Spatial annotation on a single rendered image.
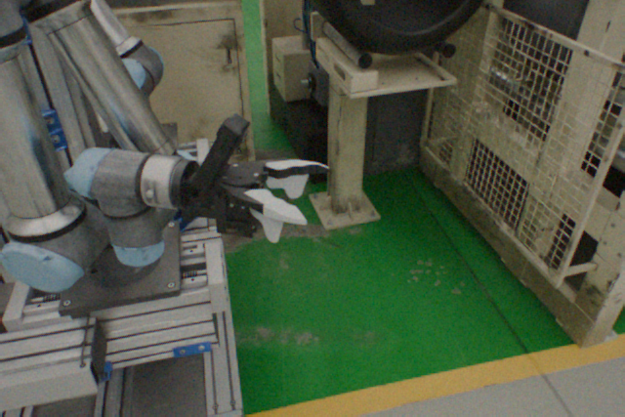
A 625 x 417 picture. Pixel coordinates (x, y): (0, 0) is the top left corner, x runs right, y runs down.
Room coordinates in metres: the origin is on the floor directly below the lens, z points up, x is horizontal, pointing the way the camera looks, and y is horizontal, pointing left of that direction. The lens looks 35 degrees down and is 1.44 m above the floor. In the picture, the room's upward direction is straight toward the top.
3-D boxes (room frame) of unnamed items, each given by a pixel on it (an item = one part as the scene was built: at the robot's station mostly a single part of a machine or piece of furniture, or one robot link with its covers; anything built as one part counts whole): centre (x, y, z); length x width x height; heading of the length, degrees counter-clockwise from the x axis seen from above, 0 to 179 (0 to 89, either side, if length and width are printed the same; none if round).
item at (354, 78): (1.57, -0.10, 0.83); 0.36 x 0.09 x 0.06; 17
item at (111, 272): (0.75, 0.40, 0.77); 0.15 x 0.15 x 0.10
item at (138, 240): (0.61, 0.28, 0.94); 0.11 x 0.08 x 0.11; 168
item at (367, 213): (1.85, -0.14, 0.02); 0.27 x 0.27 x 0.04; 17
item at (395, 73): (1.62, -0.23, 0.80); 0.37 x 0.36 x 0.02; 107
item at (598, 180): (1.49, -0.61, 0.65); 0.90 x 0.02 x 0.70; 17
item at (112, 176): (0.59, 0.28, 1.04); 0.11 x 0.08 x 0.09; 78
